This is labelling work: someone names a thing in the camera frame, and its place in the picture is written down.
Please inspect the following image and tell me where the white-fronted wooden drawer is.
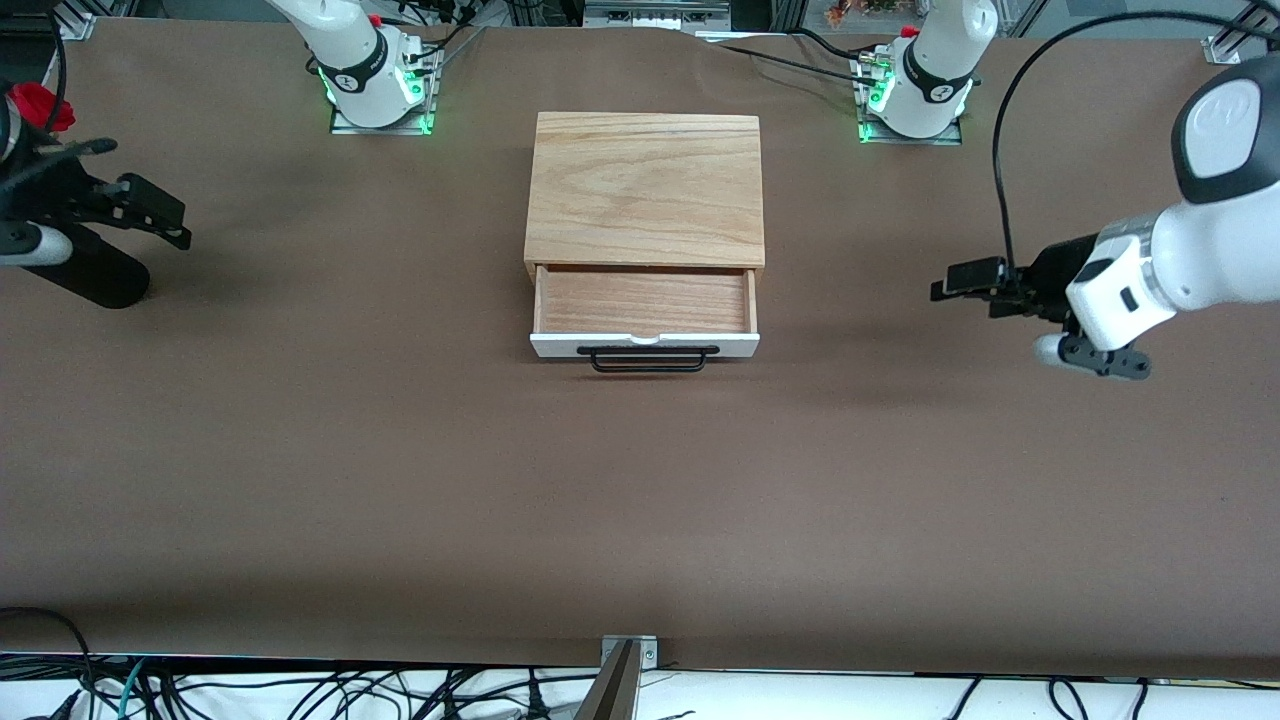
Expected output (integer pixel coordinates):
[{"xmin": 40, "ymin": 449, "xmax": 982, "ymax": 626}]
[{"xmin": 529, "ymin": 265, "xmax": 761, "ymax": 361}]

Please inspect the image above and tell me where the black metal drawer handle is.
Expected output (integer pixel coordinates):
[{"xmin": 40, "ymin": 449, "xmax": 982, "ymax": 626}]
[{"xmin": 577, "ymin": 345, "xmax": 721, "ymax": 375}]

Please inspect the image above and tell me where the wooden drawer cabinet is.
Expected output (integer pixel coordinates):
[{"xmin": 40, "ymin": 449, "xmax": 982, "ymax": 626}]
[{"xmin": 523, "ymin": 111, "xmax": 767, "ymax": 291}]

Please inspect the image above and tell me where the red crumpled tape piece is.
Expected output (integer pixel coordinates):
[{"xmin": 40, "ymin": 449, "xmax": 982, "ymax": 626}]
[{"xmin": 10, "ymin": 82, "xmax": 77, "ymax": 133}]

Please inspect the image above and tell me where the orange small object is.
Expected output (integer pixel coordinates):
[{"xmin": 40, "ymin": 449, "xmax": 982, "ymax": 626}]
[{"xmin": 825, "ymin": 0, "xmax": 901, "ymax": 26}]

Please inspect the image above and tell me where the brown table cover sheet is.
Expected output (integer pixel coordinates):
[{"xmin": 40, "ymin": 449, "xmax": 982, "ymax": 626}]
[{"xmin": 0, "ymin": 15, "xmax": 1280, "ymax": 681}]

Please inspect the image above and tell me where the grey power strip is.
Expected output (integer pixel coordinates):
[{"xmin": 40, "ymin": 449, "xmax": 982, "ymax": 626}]
[{"xmin": 583, "ymin": 0, "xmax": 733, "ymax": 29}]

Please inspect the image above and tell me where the brown support bar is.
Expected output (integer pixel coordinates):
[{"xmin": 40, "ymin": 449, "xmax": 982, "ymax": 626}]
[{"xmin": 575, "ymin": 640, "xmax": 641, "ymax": 720}]

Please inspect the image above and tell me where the black right camera cable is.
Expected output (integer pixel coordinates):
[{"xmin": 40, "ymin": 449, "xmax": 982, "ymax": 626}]
[{"xmin": 0, "ymin": 0, "xmax": 119, "ymax": 191}]

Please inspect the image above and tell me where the black camera cable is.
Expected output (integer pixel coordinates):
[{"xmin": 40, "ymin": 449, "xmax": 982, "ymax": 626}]
[
  {"xmin": 0, "ymin": 0, "xmax": 119, "ymax": 191},
  {"xmin": 992, "ymin": 10, "xmax": 1280, "ymax": 276}
]

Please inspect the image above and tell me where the black left camera bracket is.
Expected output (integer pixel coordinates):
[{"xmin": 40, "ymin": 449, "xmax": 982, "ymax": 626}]
[{"xmin": 1060, "ymin": 335, "xmax": 1153, "ymax": 382}]

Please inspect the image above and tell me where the black left camera cable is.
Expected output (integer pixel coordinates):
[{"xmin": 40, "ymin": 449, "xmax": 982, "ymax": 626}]
[{"xmin": 992, "ymin": 10, "xmax": 1280, "ymax": 276}]

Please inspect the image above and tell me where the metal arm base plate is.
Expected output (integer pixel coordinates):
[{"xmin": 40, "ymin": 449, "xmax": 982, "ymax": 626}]
[
  {"xmin": 330, "ymin": 45, "xmax": 438, "ymax": 136},
  {"xmin": 858, "ymin": 55, "xmax": 964, "ymax": 147}
]

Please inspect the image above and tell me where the black base cable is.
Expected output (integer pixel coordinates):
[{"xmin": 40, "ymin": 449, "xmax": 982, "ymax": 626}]
[
  {"xmin": 785, "ymin": 25, "xmax": 886, "ymax": 63},
  {"xmin": 400, "ymin": 8, "xmax": 488, "ymax": 71},
  {"xmin": 700, "ymin": 40, "xmax": 881, "ymax": 86}
]

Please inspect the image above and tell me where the black looped cable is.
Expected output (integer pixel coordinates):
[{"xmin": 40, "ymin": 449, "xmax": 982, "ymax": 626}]
[{"xmin": 0, "ymin": 606, "xmax": 96, "ymax": 720}]

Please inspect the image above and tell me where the teal cable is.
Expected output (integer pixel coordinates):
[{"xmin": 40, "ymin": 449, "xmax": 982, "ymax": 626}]
[{"xmin": 118, "ymin": 658, "xmax": 149, "ymax": 720}]

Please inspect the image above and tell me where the metal clamp bracket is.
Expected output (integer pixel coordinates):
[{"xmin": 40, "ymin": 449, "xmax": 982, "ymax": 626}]
[{"xmin": 600, "ymin": 634, "xmax": 659, "ymax": 669}]

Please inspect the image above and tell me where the black cable tangle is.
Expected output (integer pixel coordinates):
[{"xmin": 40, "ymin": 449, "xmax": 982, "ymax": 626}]
[{"xmin": 150, "ymin": 665, "xmax": 601, "ymax": 720}]

